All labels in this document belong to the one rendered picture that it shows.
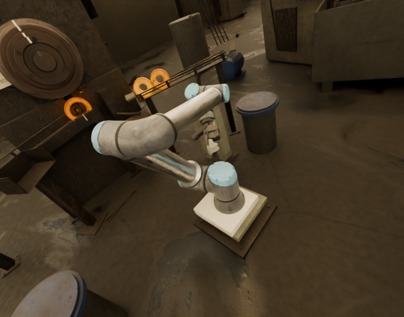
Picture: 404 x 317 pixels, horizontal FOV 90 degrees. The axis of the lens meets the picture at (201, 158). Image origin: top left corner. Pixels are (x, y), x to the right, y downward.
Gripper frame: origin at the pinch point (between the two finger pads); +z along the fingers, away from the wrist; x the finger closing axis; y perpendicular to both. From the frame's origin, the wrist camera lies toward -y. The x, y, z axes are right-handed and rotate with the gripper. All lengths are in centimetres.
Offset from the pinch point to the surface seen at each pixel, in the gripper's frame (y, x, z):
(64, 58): -81, -20, -81
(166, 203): -48, 47, 16
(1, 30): -100, -43, -87
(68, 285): -64, -26, 50
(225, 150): 6, 58, -21
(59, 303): -64, -30, 56
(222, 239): -6, 25, 46
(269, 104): 44, 30, -37
